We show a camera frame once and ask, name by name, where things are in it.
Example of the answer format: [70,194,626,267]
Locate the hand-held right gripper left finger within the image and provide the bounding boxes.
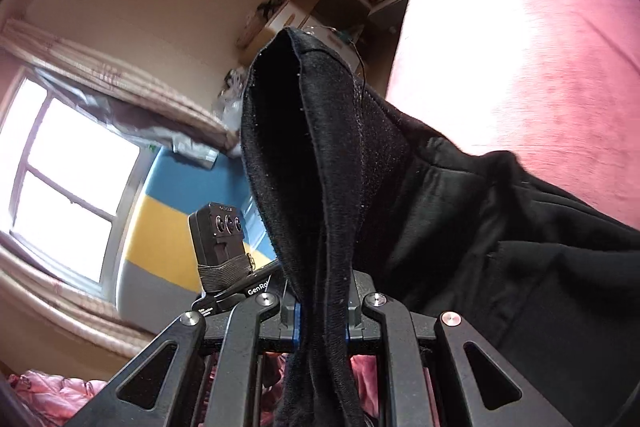
[65,282,301,427]

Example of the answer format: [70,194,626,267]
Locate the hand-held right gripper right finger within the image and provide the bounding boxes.
[345,272,571,427]

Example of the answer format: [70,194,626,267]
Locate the black pants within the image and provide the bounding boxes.
[240,27,640,427]

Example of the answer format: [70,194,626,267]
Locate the blue yellow grey headboard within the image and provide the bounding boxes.
[115,147,281,333]

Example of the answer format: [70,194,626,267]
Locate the window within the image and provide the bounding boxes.
[0,67,151,303]

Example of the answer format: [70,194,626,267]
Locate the beige curtain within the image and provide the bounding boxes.
[0,19,241,158]

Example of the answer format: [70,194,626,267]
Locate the red shiny quilt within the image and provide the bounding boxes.
[5,369,108,427]

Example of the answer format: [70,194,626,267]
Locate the pink bed blanket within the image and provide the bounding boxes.
[385,0,640,230]

